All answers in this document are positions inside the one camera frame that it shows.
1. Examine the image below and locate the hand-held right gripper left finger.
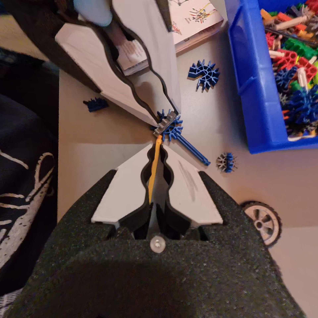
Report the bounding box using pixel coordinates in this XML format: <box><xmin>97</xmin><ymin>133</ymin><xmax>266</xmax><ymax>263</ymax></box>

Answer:
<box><xmin>91</xmin><ymin>143</ymin><xmax>153</xmax><ymax>233</ymax></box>

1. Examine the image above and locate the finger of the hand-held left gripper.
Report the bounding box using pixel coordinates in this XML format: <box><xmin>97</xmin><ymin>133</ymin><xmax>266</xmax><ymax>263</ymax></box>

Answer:
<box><xmin>109</xmin><ymin>0</ymin><xmax>182</xmax><ymax>115</ymax></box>
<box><xmin>55</xmin><ymin>22</ymin><xmax>160</xmax><ymax>128</ymax></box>

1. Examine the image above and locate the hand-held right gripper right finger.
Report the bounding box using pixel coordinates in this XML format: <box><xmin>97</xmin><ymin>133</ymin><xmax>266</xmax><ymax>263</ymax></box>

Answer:
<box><xmin>160</xmin><ymin>144</ymin><xmax>223</xmax><ymax>236</ymax></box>

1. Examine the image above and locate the yellow plastic rod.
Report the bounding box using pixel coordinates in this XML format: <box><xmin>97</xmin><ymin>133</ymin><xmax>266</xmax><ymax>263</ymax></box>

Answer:
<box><xmin>148</xmin><ymin>135</ymin><xmax>163</xmax><ymax>205</ymax></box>

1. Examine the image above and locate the blue double snowflake connector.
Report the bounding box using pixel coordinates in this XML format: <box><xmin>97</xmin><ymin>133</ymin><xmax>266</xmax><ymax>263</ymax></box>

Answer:
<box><xmin>187</xmin><ymin>59</ymin><xmax>221</xmax><ymax>93</ymax></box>

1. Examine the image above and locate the grey snowflake connector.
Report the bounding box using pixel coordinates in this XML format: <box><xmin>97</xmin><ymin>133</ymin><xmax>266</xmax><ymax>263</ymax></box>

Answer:
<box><xmin>153</xmin><ymin>110</ymin><xmax>177</xmax><ymax>136</ymax></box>

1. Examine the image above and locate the blue plastic bin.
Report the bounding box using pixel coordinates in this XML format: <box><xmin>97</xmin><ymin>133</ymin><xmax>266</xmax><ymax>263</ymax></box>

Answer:
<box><xmin>225</xmin><ymin>0</ymin><xmax>318</xmax><ymax>154</ymax></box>

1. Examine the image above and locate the blue connector with black peg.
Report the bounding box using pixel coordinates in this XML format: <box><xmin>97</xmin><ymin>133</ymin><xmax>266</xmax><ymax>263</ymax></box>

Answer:
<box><xmin>83</xmin><ymin>97</ymin><xmax>110</xmax><ymax>113</ymax></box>

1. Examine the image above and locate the grey and blue connector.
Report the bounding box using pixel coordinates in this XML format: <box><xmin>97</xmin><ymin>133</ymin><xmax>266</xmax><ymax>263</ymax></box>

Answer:
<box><xmin>216</xmin><ymin>152</ymin><xmax>236</xmax><ymax>173</ymax></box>

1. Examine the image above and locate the toy instruction booklet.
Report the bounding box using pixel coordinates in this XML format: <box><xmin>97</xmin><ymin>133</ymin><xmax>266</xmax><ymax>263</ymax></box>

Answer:
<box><xmin>116</xmin><ymin>0</ymin><xmax>224</xmax><ymax>76</ymax></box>

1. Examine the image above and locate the grey toy wheel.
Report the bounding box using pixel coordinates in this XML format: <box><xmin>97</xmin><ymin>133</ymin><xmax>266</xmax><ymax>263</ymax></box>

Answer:
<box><xmin>240</xmin><ymin>201</ymin><xmax>282</xmax><ymax>247</ymax></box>

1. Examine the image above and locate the person's black printed shirt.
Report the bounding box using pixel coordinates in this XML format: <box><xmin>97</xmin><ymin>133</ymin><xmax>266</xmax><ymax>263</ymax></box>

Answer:
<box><xmin>0</xmin><ymin>47</ymin><xmax>60</xmax><ymax>296</ymax></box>

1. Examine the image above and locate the pile of colourful construction pieces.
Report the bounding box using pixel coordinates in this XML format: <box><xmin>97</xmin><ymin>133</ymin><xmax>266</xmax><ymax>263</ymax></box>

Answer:
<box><xmin>260</xmin><ymin>0</ymin><xmax>318</xmax><ymax>139</ymax></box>

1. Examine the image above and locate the person's plaid overshirt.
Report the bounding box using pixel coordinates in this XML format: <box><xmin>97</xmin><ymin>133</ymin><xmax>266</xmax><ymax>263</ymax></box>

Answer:
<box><xmin>0</xmin><ymin>288</ymin><xmax>24</xmax><ymax>318</ymax></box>

